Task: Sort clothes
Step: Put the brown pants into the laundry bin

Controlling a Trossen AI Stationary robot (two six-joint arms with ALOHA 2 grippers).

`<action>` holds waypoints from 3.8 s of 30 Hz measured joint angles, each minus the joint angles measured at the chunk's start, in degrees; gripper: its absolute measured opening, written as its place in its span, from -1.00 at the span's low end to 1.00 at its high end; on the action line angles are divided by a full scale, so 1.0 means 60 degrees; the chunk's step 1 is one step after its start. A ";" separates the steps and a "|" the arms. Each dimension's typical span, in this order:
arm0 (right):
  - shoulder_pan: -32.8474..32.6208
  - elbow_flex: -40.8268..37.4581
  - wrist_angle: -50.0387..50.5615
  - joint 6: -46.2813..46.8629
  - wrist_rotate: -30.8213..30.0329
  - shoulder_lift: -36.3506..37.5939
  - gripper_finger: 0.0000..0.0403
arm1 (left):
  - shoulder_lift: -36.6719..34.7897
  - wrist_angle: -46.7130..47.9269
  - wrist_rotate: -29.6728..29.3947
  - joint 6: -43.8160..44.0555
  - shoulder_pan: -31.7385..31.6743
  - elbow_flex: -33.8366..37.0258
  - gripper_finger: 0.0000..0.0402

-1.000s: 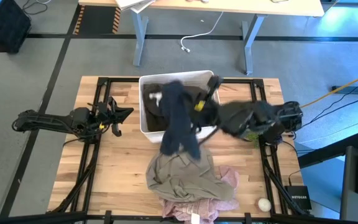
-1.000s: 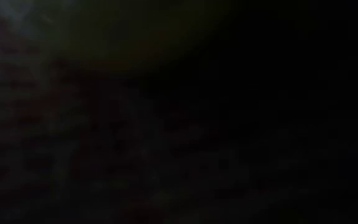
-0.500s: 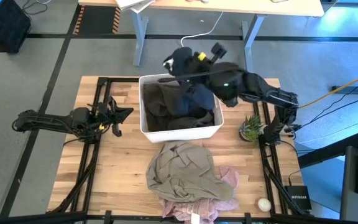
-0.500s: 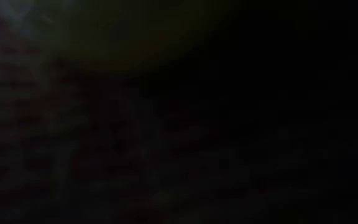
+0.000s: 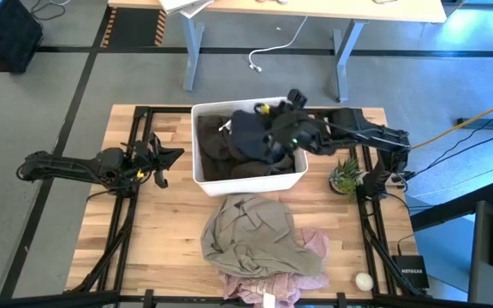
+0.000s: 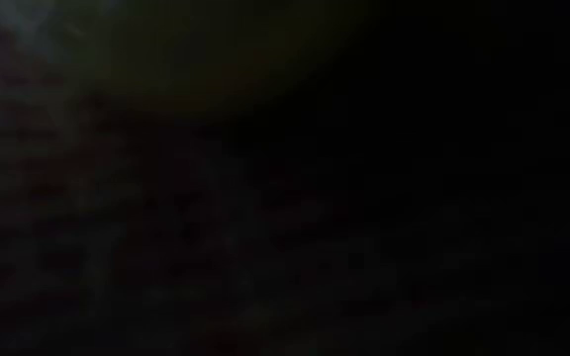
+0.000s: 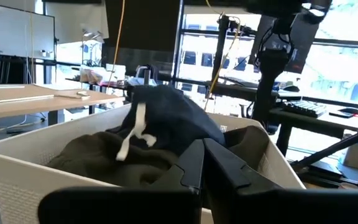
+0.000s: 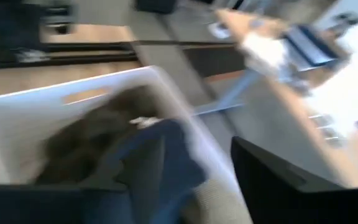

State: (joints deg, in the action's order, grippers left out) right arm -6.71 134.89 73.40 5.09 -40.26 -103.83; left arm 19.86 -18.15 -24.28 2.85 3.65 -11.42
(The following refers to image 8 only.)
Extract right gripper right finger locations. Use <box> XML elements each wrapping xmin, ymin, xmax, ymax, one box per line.
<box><xmin>231</xmin><ymin>136</ymin><xmax>358</xmax><ymax>224</ymax></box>

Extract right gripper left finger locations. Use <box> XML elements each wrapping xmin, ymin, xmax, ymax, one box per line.
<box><xmin>0</xmin><ymin>183</ymin><xmax>130</xmax><ymax>224</ymax></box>

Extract black garment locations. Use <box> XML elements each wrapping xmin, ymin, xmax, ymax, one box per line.
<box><xmin>34</xmin><ymin>85</ymin><xmax>167</xmax><ymax>186</ymax></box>

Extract navy garment with white label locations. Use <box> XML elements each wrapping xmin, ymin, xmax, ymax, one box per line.
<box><xmin>79</xmin><ymin>117</ymin><xmax>208</xmax><ymax>224</ymax></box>

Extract white plastic bin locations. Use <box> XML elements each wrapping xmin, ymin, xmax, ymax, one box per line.
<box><xmin>0</xmin><ymin>65</ymin><xmax>254</xmax><ymax>224</ymax></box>

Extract light wooden desk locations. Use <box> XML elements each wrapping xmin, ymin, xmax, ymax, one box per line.
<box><xmin>194</xmin><ymin>0</ymin><xmax>358</xmax><ymax>187</ymax></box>

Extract white papers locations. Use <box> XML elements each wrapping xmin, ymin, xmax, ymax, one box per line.
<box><xmin>240</xmin><ymin>30</ymin><xmax>289</xmax><ymax>76</ymax></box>

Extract black aluminium table frame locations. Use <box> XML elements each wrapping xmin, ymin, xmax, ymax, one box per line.
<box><xmin>0</xmin><ymin>40</ymin><xmax>139</xmax><ymax>70</ymax></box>

